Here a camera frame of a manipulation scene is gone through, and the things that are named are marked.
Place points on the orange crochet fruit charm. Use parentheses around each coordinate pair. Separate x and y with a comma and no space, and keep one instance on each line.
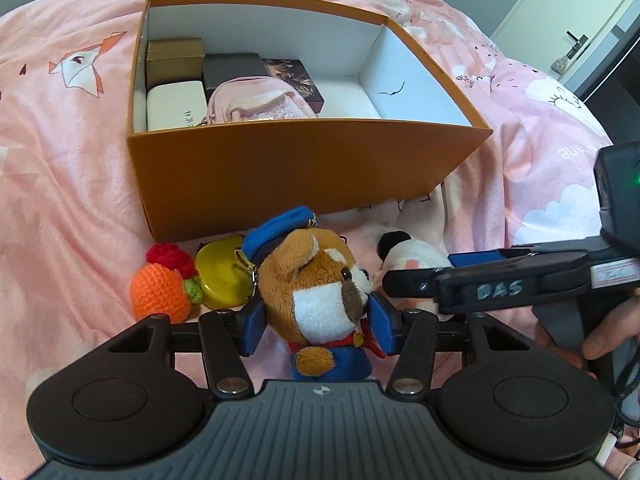
(160,292)

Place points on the pink mini backpack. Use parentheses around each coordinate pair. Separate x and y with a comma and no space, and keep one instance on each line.
(255,102)

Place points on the white glasses case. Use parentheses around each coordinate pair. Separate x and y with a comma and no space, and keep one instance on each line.
(172,107)

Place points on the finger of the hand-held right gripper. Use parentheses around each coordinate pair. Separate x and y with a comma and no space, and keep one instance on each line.
(480,290)
(477,257)

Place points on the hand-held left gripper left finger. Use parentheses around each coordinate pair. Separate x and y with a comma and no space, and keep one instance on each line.
(251,327)

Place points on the hanging key charm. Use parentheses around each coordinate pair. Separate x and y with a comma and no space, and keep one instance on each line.
(559,62)

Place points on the brown plush dog blue uniform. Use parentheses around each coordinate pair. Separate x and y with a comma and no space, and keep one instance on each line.
(320,280)

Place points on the black and white plush toy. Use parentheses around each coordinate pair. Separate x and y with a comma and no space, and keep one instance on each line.
(415,255)

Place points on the dark printed box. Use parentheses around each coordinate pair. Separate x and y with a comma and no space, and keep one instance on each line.
(297,80)

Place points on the yellow round tin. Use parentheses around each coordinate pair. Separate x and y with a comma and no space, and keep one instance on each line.
(222,275)

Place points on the gold gift box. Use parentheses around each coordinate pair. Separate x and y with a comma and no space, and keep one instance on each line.
(175,62)

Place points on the person's right hand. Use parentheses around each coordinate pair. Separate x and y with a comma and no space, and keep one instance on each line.
(612,332)

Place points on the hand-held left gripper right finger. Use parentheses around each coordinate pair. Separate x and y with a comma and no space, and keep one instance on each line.
(382,327)

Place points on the black box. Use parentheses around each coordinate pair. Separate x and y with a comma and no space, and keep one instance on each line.
(232,70)

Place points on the white door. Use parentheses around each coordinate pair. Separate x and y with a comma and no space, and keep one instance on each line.
(545,5)

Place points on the orange cardboard box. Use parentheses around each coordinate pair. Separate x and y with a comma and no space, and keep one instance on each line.
(300,175)

